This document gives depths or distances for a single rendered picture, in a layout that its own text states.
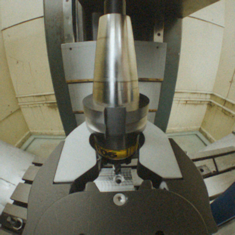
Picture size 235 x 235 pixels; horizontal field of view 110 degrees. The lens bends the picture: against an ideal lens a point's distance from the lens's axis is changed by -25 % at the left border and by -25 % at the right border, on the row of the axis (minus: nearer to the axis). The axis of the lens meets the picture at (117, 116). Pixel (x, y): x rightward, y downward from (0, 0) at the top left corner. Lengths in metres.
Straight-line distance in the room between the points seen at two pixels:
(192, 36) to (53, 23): 1.00
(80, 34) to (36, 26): 0.62
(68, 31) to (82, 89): 0.27
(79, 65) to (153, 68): 0.34
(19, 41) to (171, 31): 1.15
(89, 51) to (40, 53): 0.65
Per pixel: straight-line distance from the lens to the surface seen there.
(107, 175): 0.40
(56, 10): 0.68
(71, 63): 0.56
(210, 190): 0.58
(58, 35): 0.65
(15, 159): 1.05
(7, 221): 0.43
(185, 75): 1.12
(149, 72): 0.55
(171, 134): 1.29
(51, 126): 1.30
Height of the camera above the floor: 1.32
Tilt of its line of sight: 28 degrees down
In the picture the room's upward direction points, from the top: 1 degrees counter-clockwise
